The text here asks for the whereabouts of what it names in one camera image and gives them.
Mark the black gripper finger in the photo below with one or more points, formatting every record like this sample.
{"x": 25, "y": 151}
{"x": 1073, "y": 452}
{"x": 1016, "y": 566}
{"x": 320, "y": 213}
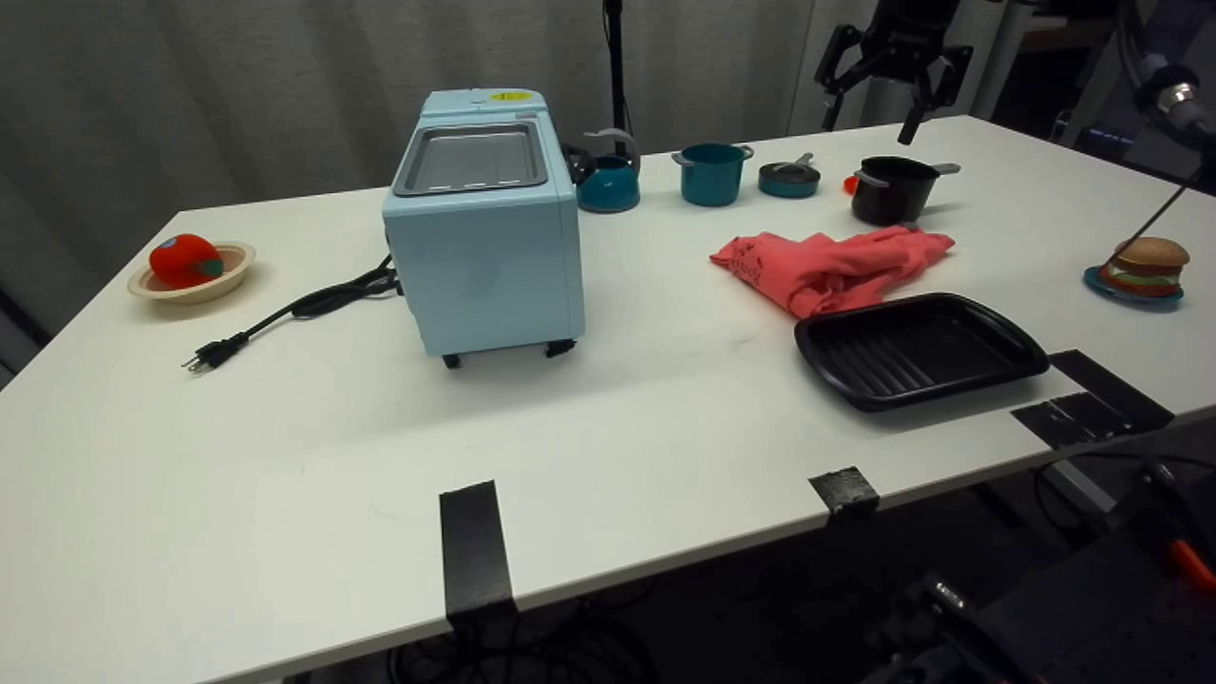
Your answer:
{"x": 844, "y": 58}
{"x": 944, "y": 74}

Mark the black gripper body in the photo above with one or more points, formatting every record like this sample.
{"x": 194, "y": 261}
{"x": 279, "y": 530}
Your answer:
{"x": 914, "y": 28}

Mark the red printed cloth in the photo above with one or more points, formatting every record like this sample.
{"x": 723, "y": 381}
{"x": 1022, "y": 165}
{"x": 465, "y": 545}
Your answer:
{"x": 824, "y": 273}

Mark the black pot with red knob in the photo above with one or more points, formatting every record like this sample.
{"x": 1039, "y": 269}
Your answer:
{"x": 895, "y": 195}

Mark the dark background furniture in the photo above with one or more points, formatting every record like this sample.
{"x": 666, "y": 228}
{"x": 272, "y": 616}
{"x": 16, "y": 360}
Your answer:
{"x": 1077, "y": 77}

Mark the small teal toy pan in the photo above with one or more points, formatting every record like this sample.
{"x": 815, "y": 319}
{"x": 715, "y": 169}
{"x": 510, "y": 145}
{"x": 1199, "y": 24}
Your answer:
{"x": 788, "y": 179}

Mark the teal toy pot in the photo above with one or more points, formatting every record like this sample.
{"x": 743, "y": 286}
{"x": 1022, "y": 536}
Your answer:
{"x": 712, "y": 178}

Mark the black tripod pole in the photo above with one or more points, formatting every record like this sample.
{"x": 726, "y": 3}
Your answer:
{"x": 617, "y": 62}

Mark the teal toy kettle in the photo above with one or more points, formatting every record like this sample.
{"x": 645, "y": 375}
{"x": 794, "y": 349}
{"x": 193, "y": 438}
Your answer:
{"x": 609, "y": 189}

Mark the black ridged grill tray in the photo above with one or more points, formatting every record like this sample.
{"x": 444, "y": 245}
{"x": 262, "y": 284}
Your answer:
{"x": 925, "y": 349}

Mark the toy hamburger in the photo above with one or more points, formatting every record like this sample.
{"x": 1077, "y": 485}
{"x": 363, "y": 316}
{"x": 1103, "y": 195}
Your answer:
{"x": 1144, "y": 269}

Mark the wide black tape strip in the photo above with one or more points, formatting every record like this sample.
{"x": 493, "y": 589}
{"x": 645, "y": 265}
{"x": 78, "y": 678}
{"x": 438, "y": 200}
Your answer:
{"x": 1117, "y": 387}

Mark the short black tape strip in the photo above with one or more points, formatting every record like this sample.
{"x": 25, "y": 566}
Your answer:
{"x": 1058, "y": 419}

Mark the light blue toaster oven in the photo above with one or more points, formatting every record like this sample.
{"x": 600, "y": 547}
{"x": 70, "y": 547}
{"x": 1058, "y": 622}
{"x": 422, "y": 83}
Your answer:
{"x": 490, "y": 269}

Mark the small black tape square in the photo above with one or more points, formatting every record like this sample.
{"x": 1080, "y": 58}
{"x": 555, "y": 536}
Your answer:
{"x": 844, "y": 489}

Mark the black equipment beside table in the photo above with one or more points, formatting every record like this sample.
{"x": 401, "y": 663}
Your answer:
{"x": 1090, "y": 622}

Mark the long black tape strip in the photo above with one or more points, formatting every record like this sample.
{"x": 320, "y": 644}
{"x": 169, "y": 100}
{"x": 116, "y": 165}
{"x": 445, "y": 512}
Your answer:
{"x": 478, "y": 545}

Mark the beige shallow bowl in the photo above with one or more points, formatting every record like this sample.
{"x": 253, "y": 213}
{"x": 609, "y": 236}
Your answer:
{"x": 236, "y": 273}

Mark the red toy tomato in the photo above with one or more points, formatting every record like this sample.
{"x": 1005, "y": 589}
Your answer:
{"x": 183, "y": 261}

